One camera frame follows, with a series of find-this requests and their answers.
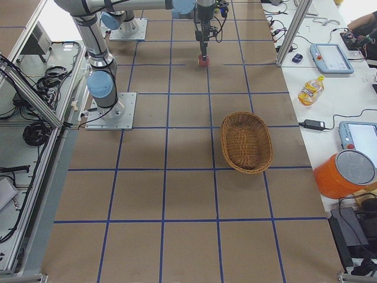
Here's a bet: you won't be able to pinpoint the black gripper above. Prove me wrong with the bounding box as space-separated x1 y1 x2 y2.
194 20 218 59

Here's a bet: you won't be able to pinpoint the red apple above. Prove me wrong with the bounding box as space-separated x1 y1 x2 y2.
198 54 210 67

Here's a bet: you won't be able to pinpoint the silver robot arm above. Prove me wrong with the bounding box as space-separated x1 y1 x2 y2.
56 1 221 122
101 1 213 65

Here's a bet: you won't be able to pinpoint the woven wicker basket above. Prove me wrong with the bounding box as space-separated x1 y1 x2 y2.
220 111 273 175

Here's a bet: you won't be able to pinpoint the yellow snack bag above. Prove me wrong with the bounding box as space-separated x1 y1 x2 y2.
297 75 325 106

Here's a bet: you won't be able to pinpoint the teach pendant far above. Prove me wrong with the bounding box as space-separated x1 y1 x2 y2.
309 44 354 74

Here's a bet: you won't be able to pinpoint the teach pendant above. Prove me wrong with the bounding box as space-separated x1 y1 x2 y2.
339 121 376 156
309 44 354 74

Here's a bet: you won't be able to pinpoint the black power adapter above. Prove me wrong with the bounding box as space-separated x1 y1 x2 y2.
299 119 326 131

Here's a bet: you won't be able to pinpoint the teach pendant near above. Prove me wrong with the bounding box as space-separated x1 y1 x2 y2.
339 121 376 156

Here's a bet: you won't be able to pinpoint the orange cylinder container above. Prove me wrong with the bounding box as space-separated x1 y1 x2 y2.
314 150 376 199

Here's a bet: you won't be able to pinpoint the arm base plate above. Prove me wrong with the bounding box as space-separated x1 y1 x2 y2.
110 18 148 41
84 93 137 130

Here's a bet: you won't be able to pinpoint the aluminium frame post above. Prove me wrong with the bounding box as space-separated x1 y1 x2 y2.
276 0 312 67

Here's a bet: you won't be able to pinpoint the coiled black cables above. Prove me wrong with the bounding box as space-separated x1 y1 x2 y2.
22 121 51 147

